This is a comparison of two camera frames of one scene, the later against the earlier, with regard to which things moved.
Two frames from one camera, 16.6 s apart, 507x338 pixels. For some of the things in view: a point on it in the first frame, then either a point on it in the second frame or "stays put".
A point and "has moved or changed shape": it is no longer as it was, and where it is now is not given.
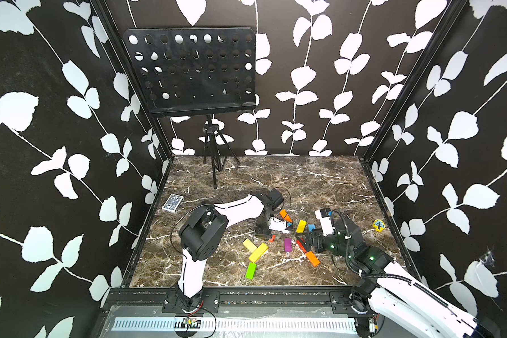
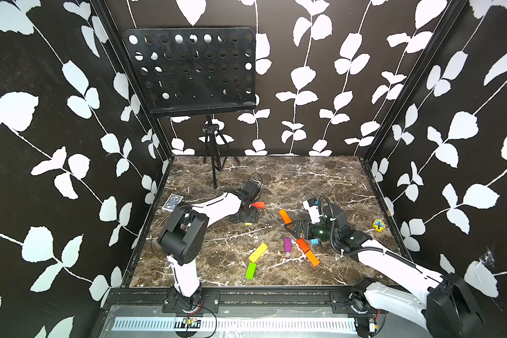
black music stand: x=194 y=71 stays put
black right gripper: x=318 y=236 to x=301 y=225
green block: x=251 y=270 stays put
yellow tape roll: x=379 y=224 stays put
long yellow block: x=258 y=252 stays put
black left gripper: x=263 y=234 to x=253 y=217
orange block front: x=312 y=258 stays put
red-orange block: x=284 y=215 has moved or changed shape
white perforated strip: x=234 y=324 stays put
